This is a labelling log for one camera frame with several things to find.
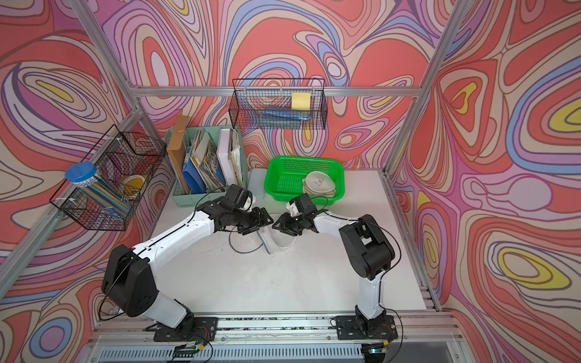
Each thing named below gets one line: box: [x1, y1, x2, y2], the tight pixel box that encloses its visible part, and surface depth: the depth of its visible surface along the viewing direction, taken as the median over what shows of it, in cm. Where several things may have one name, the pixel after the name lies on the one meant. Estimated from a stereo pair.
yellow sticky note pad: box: [291, 92, 311, 111], surface depth 90 cm
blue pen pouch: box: [263, 109, 311, 122], surface depth 90 cm
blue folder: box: [182, 157, 208, 195], surface depth 97 cm
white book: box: [216, 128, 237, 187], surface depth 98 cm
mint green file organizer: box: [164, 125, 249, 208], surface depth 98 cm
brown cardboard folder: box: [167, 114, 191, 196], surface depth 93 cm
